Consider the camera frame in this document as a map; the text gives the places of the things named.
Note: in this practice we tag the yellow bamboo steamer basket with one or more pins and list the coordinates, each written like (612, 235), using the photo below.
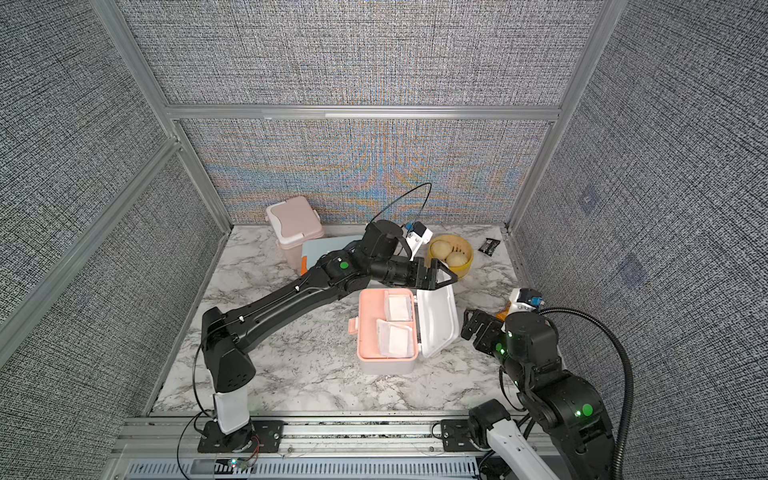
(459, 244)

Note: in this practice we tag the white gauze packet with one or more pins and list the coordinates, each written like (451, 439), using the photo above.
(398, 307)
(395, 340)

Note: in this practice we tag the orange small object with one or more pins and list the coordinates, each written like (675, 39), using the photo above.
(501, 316)

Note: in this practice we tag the pink tray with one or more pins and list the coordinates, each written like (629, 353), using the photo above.
(371, 307)

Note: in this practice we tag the pink first aid box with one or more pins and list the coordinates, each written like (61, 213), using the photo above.
(294, 222)

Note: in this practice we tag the blue orange first aid box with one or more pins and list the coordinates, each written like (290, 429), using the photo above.
(314, 249)

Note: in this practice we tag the small black wrapper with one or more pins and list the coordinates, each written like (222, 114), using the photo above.
(489, 246)

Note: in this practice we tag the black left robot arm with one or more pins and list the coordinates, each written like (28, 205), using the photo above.
(382, 255)

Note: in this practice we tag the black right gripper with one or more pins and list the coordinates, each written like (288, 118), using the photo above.
(496, 332)

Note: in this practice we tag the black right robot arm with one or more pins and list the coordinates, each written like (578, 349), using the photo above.
(567, 407)

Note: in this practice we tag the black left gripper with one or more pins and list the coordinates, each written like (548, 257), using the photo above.
(430, 282)

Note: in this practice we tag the aluminium front rail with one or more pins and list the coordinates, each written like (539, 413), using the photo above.
(306, 445)

